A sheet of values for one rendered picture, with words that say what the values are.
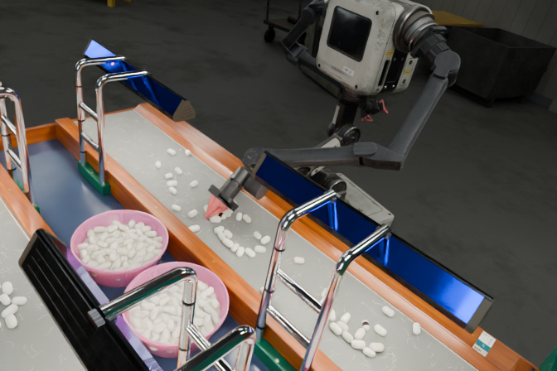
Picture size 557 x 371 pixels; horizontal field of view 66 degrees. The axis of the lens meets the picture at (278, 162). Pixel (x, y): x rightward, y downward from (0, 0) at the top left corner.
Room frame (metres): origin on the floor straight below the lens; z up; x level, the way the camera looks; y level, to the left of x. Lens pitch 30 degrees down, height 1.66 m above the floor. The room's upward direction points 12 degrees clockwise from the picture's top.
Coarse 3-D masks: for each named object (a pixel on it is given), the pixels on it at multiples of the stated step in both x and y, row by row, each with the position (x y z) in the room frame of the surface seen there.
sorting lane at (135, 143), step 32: (96, 128) 1.54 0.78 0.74; (128, 128) 1.60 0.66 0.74; (128, 160) 1.36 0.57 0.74; (160, 160) 1.40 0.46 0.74; (192, 160) 1.45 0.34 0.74; (160, 192) 1.20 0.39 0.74; (192, 192) 1.24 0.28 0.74; (192, 224) 1.07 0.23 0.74; (224, 224) 1.10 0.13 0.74; (256, 224) 1.13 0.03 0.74; (224, 256) 0.95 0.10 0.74; (256, 256) 0.98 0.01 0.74; (288, 256) 1.01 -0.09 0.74; (320, 256) 1.04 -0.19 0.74; (256, 288) 0.85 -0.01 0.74; (288, 288) 0.88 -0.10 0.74; (320, 288) 0.90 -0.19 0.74; (352, 288) 0.93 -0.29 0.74; (352, 320) 0.81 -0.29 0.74; (384, 320) 0.83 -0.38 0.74; (352, 352) 0.71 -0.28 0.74; (384, 352) 0.73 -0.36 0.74; (416, 352) 0.75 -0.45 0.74; (448, 352) 0.77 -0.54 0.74
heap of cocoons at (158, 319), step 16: (176, 288) 0.79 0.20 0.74; (208, 288) 0.82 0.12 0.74; (144, 304) 0.72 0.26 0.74; (160, 304) 0.74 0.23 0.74; (176, 304) 0.74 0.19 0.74; (208, 304) 0.77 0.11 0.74; (144, 320) 0.69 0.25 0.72; (160, 320) 0.70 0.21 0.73; (176, 320) 0.70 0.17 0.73; (208, 320) 0.72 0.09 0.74; (144, 336) 0.63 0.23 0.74; (160, 336) 0.65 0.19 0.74; (176, 336) 0.66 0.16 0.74
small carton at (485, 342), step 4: (484, 332) 0.82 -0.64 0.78; (480, 336) 0.81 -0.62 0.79; (484, 336) 0.81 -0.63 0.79; (488, 336) 0.81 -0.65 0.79; (480, 340) 0.79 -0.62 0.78; (484, 340) 0.79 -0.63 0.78; (488, 340) 0.80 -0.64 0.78; (492, 340) 0.80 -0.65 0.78; (476, 344) 0.78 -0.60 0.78; (480, 344) 0.78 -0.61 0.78; (484, 344) 0.78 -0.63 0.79; (488, 344) 0.78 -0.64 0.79; (492, 344) 0.79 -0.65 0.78; (476, 348) 0.78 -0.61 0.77; (480, 348) 0.77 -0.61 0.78; (484, 348) 0.77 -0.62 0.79; (488, 348) 0.77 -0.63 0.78; (480, 352) 0.77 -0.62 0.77; (484, 352) 0.76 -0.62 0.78
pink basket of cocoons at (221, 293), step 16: (144, 272) 0.80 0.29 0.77; (160, 272) 0.83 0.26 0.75; (208, 272) 0.85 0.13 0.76; (128, 288) 0.74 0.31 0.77; (224, 288) 0.81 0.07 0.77; (224, 304) 0.77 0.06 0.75; (128, 320) 0.67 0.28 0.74; (208, 336) 0.65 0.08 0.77; (160, 352) 0.63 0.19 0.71; (176, 352) 0.63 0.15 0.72; (192, 352) 0.66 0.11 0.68
